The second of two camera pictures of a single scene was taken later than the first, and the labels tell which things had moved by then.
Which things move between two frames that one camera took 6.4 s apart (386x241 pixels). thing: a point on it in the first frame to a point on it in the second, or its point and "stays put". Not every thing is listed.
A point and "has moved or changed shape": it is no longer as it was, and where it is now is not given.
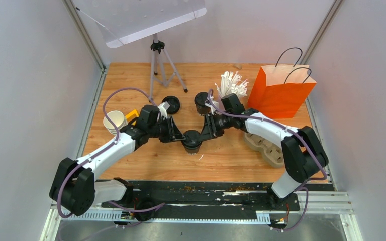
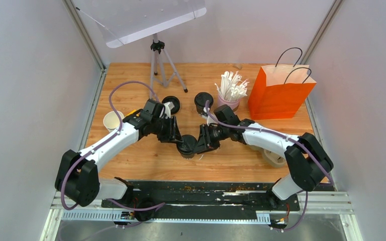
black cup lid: (193, 139) has moved or changed shape
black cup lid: (200, 98) stays put
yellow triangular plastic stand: (132, 115) stays put
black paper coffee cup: (202, 111) stays put
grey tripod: (157, 47) stays put
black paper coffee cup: (192, 151) to (187, 156)
